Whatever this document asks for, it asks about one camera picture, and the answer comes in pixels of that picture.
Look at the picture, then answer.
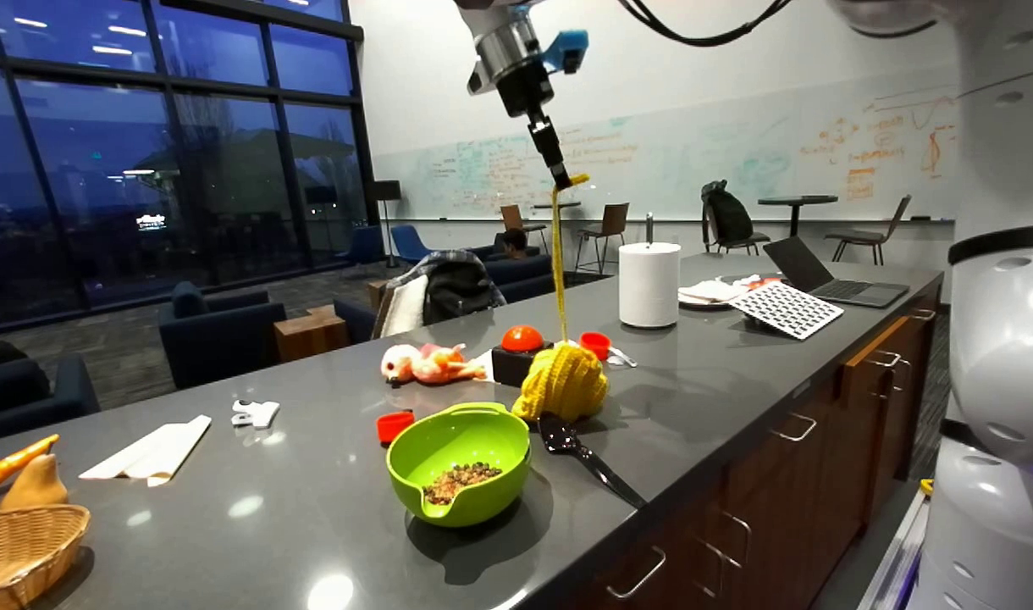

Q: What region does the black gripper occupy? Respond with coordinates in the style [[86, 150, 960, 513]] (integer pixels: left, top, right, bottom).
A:
[[490, 50, 577, 191]]

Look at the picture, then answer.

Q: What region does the yellow knitted cloth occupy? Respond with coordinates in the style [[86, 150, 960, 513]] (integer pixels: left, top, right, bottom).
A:
[[512, 169, 613, 430]]

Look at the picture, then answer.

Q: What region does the black plastic spoon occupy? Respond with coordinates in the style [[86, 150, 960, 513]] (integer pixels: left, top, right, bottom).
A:
[[532, 418, 648, 513]]

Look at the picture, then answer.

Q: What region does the tall round table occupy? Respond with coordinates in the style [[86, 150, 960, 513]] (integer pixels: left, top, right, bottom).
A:
[[757, 191, 842, 242], [532, 196, 586, 273]]

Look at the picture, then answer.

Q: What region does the wooden chair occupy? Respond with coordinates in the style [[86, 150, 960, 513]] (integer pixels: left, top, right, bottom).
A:
[[496, 201, 550, 253], [579, 201, 634, 273]]

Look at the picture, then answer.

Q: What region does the dark sofa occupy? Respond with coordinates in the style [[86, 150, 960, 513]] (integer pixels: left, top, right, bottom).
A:
[[469, 242, 609, 306], [0, 335, 102, 448]]

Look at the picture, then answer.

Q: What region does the white paper towel roll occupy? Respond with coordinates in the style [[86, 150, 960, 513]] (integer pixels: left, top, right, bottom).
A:
[[618, 237, 683, 333]]

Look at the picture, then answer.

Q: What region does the blue chair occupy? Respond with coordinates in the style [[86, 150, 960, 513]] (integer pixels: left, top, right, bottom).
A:
[[389, 219, 438, 265]]

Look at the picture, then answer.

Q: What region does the dark gray jacket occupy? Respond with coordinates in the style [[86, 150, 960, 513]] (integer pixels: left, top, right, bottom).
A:
[[418, 246, 512, 333]]

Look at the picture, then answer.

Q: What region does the black backpack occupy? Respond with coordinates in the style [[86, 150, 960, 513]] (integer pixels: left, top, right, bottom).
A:
[[697, 175, 771, 256]]

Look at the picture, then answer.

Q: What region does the red measuring cup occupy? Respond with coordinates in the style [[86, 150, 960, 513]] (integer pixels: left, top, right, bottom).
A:
[[577, 330, 642, 369]]

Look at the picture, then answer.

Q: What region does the white paper stack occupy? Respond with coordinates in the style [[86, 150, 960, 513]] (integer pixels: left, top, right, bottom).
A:
[[679, 272, 766, 310]]

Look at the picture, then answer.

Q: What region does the white chair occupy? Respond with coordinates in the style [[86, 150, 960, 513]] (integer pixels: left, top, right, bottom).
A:
[[372, 269, 430, 340]]

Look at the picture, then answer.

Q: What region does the checkerboard calibration board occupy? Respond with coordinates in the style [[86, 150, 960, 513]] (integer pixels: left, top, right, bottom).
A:
[[730, 277, 847, 343]]

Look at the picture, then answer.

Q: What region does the lime green bowl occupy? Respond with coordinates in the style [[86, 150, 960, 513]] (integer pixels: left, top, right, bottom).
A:
[[383, 401, 535, 533]]

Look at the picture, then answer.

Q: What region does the brown wooden box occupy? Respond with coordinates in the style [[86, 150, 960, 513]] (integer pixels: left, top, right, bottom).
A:
[[270, 301, 354, 365]]

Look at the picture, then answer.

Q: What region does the small red plastic piece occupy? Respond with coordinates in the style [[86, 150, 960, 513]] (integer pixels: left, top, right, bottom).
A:
[[372, 408, 421, 448]]

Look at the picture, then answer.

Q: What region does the gray laptop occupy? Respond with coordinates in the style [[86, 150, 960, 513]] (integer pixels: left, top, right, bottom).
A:
[[758, 230, 914, 310]]

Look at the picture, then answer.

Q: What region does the gray chair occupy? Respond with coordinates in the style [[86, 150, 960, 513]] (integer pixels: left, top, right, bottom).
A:
[[826, 194, 914, 269]]

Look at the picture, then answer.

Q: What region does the brown grain mix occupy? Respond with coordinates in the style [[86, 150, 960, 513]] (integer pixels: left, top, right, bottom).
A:
[[425, 456, 505, 507]]

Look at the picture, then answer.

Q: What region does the dark armchair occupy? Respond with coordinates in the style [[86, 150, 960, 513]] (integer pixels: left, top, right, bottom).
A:
[[157, 283, 293, 394]]

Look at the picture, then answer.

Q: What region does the crumpled white wrapper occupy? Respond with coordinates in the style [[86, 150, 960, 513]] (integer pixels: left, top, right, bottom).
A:
[[227, 395, 286, 434]]

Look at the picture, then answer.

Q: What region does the brown wooden counter cabinet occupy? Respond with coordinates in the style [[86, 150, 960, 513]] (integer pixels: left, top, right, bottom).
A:
[[529, 269, 947, 610]]

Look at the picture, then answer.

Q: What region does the white folded paper strip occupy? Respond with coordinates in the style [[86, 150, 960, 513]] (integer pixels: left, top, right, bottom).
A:
[[74, 411, 217, 491]]

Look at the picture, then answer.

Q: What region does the tan toy gourd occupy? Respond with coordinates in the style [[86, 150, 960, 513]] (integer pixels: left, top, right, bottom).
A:
[[0, 452, 74, 514]]

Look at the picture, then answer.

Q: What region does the yellow toy baguette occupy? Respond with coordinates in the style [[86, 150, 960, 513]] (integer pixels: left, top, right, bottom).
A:
[[0, 430, 62, 507]]

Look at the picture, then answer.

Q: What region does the wicker basket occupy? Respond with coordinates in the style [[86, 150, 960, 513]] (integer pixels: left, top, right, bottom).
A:
[[0, 501, 95, 610]]

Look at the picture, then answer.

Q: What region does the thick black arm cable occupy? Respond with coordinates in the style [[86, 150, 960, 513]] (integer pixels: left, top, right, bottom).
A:
[[618, 0, 795, 50]]

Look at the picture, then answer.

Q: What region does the large glass window wall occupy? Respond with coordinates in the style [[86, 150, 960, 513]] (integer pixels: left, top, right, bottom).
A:
[[0, 0, 383, 335]]

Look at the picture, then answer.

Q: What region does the aluminium robot stand frame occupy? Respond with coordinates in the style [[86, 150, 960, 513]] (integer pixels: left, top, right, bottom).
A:
[[855, 470, 937, 610]]

